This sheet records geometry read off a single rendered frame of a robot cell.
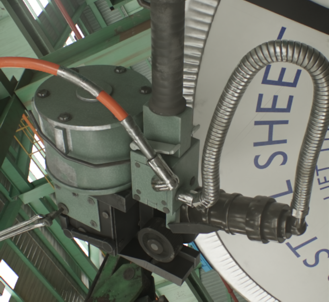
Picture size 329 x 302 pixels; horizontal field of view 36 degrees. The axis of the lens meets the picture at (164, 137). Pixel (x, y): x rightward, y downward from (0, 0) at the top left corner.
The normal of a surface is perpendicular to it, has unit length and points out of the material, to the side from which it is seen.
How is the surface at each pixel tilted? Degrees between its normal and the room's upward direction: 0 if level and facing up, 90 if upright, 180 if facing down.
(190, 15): 87
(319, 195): 90
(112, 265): 90
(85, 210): 58
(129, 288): 90
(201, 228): 47
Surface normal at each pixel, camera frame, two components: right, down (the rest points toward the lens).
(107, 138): 0.29, 0.56
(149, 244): -0.54, 0.50
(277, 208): -0.32, -0.75
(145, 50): 0.03, 0.53
